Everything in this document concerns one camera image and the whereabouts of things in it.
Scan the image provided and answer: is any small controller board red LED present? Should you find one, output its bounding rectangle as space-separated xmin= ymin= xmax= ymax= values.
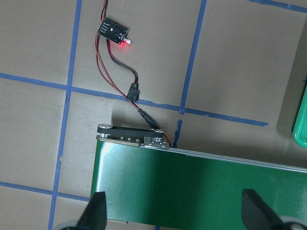
xmin=97 ymin=17 xmax=132 ymax=45

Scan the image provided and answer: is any green conveyor belt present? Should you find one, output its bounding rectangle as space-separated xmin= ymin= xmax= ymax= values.
xmin=91 ymin=124 xmax=307 ymax=230

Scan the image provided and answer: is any green plastic tray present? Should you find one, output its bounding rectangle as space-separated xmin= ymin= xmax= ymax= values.
xmin=293 ymin=80 xmax=307 ymax=148

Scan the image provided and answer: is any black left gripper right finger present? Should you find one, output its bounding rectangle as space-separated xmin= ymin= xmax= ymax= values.
xmin=241 ymin=189 xmax=289 ymax=230

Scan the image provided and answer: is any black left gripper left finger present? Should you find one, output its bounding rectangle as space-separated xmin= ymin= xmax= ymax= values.
xmin=76 ymin=192 xmax=107 ymax=230

